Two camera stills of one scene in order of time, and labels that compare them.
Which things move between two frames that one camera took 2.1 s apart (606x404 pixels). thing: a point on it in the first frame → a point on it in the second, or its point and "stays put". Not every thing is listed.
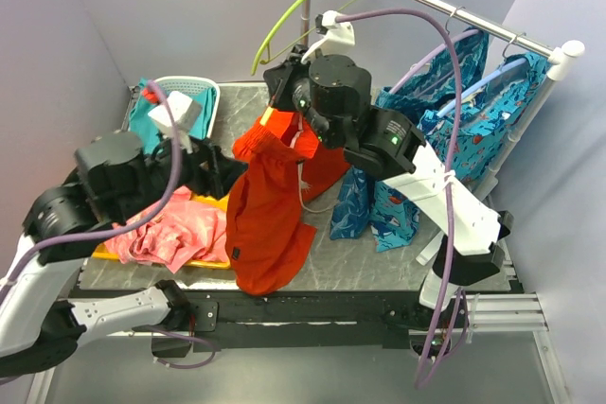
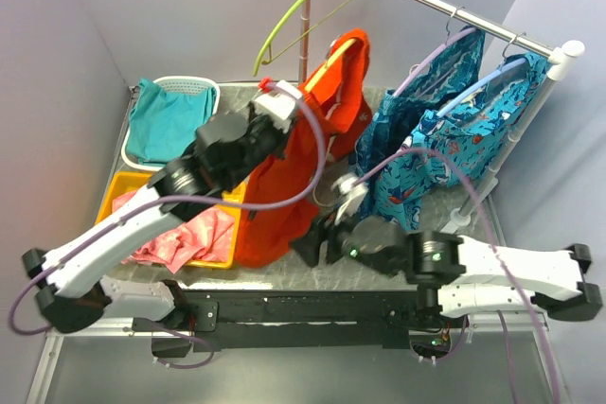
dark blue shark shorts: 434,82 stays put
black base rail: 294,320 stays put
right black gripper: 277,77 → 309,245
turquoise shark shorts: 492,120 stays put
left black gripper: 217,178 → 282,138
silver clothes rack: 558,54 stays put
